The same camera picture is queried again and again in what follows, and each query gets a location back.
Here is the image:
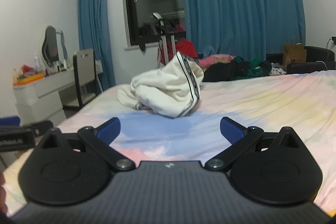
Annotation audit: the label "white sweatshirt with striped trim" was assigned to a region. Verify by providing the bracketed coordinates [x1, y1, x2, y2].
[117, 52, 204, 118]

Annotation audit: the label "cluttered items on dresser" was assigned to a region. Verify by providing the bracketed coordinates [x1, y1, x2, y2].
[12, 54, 48, 86]

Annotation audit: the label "black garment pile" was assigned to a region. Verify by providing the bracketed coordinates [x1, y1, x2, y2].
[203, 58, 250, 83]

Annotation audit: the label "black armchair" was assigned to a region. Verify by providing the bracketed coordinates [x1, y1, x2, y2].
[286, 46, 335, 75]

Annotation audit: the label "white dressing table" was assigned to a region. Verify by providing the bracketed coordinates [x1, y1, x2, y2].
[12, 66, 103, 127]

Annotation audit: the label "wavy vanity mirror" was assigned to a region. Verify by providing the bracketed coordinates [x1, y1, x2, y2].
[42, 26, 68, 69]

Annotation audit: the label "blue curtain panel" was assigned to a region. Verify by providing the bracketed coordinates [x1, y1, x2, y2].
[184, 0, 306, 59]
[78, 0, 116, 90]

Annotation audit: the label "pastel tie-dye bed sheet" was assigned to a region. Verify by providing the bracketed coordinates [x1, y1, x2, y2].
[0, 69, 336, 217]

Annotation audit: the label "green garment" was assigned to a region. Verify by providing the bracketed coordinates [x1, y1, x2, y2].
[232, 56, 272, 80]

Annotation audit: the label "grey black chair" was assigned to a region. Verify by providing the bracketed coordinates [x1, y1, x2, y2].
[62, 48, 98, 110]

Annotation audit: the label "red garment on rack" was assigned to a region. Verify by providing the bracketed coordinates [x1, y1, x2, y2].
[158, 39, 198, 63]

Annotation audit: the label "blue curtain left panel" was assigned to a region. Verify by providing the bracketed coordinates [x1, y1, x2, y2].
[78, 0, 116, 90]

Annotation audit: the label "pink garment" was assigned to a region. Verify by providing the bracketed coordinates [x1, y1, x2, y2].
[198, 54, 235, 70]

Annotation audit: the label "blue curtain right panel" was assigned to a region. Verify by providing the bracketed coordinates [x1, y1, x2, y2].
[184, 0, 306, 59]

